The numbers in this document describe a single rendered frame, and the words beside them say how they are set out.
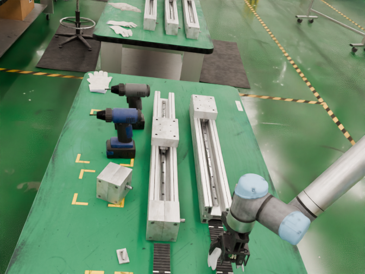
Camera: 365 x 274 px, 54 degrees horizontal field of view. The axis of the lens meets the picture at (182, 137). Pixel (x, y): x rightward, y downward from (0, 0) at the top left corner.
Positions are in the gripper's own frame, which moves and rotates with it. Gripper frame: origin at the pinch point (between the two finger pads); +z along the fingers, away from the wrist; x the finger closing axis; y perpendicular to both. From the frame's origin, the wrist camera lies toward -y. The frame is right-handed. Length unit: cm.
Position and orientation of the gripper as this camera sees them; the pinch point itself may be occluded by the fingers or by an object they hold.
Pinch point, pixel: (223, 262)
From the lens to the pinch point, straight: 117.8
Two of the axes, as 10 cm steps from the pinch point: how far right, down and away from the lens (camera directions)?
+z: -1.4, 8.2, 5.6
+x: 9.9, 1.0, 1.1
